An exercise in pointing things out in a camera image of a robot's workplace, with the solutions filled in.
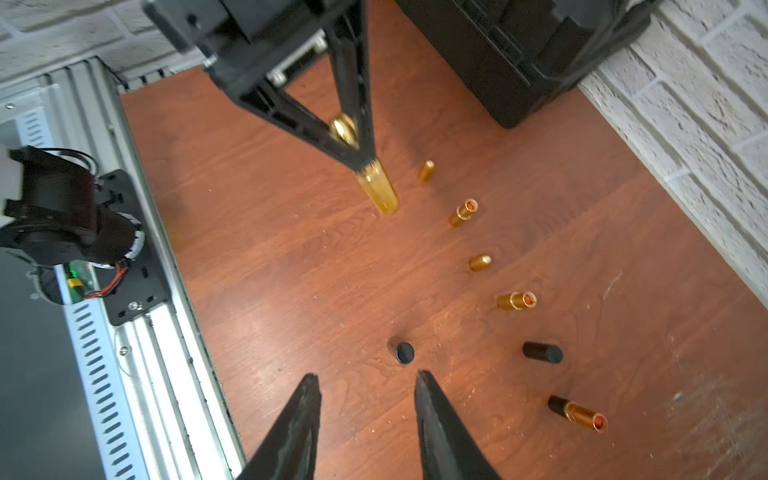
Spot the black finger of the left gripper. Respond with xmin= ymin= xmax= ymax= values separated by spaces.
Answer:
xmin=230 ymin=81 xmax=360 ymax=171
xmin=326 ymin=1 xmax=376 ymax=171

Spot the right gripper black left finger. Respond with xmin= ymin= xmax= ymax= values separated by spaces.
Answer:
xmin=237 ymin=373 xmax=322 ymax=480

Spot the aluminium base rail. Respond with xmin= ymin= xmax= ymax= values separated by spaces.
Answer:
xmin=1 ymin=58 xmax=246 ymax=479

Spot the black lipstick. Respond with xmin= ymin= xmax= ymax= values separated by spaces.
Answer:
xmin=547 ymin=395 xmax=608 ymax=432
xmin=387 ymin=337 xmax=415 ymax=365

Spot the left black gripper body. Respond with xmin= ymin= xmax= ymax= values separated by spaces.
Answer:
xmin=141 ymin=1 xmax=331 ymax=98

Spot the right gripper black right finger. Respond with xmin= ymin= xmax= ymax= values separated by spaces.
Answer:
xmin=414 ymin=370 xmax=501 ymax=480

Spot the black grey toolbox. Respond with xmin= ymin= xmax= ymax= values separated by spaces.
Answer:
xmin=398 ymin=0 xmax=659 ymax=129

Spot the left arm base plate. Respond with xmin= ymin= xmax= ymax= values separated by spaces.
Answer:
xmin=96 ymin=170 xmax=170 ymax=327

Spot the black lipstick cap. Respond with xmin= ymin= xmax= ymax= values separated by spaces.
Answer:
xmin=522 ymin=341 xmax=564 ymax=364

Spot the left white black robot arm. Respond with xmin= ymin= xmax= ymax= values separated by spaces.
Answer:
xmin=1 ymin=1 xmax=398 ymax=266

